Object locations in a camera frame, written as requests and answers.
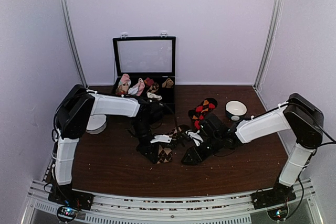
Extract white bowl dark outside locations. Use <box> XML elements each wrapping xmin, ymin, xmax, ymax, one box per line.
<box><xmin>225</xmin><ymin>101</ymin><xmax>247</xmax><ymax>121</ymax></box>

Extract aluminium frame post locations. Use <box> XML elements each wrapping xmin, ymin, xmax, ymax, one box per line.
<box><xmin>254</xmin><ymin>0</ymin><xmax>284</xmax><ymax>91</ymax></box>
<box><xmin>60</xmin><ymin>0</ymin><xmax>88</xmax><ymax>87</ymax></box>

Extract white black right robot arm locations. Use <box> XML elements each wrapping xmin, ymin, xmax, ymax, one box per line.
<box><xmin>182</xmin><ymin>93</ymin><xmax>324</xmax><ymax>204</ymax></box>

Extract white pink sock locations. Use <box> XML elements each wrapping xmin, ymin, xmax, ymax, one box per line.
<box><xmin>128</xmin><ymin>78</ymin><xmax>145</xmax><ymax>96</ymax></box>

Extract black box with glass lid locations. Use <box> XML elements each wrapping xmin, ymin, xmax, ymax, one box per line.
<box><xmin>112</xmin><ymin>36</ymin><xmax>176</xmax><ymax>111</ymax></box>

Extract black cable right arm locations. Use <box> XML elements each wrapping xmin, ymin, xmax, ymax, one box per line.
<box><xmin>286</xmin><ymin>100</ymin><xmax>336</xmax><ymax>148</ymax></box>

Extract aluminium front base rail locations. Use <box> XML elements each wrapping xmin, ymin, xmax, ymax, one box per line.
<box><xmin>19</xmin><ymin>179</ymin><xmax>327</xmax><ymax>223</ymax></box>

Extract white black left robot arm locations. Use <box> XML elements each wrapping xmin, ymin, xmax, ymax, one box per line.
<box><xmin>52</xmin><ymin>84</ymin><xmax>179</xmax><ymax>205</ymax></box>

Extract red orange argyle sock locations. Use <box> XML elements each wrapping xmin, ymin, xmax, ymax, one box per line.
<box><xmin>188</xmin><ymin>98</ymin><xmax>218</xmax><ymax>130</ymax></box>

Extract white fluted bowl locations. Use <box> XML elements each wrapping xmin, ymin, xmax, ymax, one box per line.
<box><xmin>86</xmin><ymin>114</ymin><xmax>107</xmax><ymax>135</ymax></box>

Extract white sock in box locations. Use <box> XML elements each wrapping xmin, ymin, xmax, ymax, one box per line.
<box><xmin>147</xmin><ymin>92</ymin><xmax>162</xmax><ymax>101</ymax></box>

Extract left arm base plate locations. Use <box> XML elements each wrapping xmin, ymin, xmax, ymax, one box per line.
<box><xmin>48</xmin><ymin>178</ymin><xmax>94</xmax><ymax>210</ymax></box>

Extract aluminium frame post left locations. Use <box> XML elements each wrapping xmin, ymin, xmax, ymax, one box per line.
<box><xmin>60</xmin><ymin>0</ymin><xmax>88</xmax><ymax>87</ymax></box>

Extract aluminium frame post right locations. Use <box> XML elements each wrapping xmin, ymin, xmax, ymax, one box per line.
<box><xmin>254</xmin><ymin>0</ymin><xmax>284</xmax><ymax>91</ymax></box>

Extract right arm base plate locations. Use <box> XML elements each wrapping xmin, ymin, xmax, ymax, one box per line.
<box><xmin>251</xmin><ymin>185</ymin><xmax>296</xmax><ymax>209</ymax></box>

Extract tan rolled sock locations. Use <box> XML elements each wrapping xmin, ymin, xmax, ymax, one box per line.
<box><xmin>162</xmin><ymin>78</ymin><xmax>174</xmax><ymax>88</ymax></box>

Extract dark red rolled sock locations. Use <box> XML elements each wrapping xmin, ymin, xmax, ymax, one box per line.
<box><xmin>144</xmin><ymin>77</ymin><xmax>155</xmax><ymax>87</ymax></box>

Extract beige brown argyle sock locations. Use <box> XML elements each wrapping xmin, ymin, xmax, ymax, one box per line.
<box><xmin>155</xmin><ymin>124</ymin><xmax>191</xmax><ymax>164</ymax></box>

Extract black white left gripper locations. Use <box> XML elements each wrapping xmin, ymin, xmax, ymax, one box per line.
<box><xmin>131</xmin><ymin>118</ymin><xmax>159</xmax><ymax>164</ymax></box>

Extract brown patterned rolled sock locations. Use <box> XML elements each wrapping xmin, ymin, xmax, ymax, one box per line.
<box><xmin>147</xmin><ymin>82</ymin><xmax>160</xmax><ymax>93</ymax></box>

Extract pink rolled sock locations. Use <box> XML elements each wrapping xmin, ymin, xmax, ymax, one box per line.
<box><xmin>118</xmin><ymin>73</ymin><xmax>131</xmax><ymax>93</ymax></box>

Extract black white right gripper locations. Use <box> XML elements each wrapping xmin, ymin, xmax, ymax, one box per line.
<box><xmin>181</xmin><ymin>134</ymin><xmax>222</xmax><ymax>166</ymax></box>

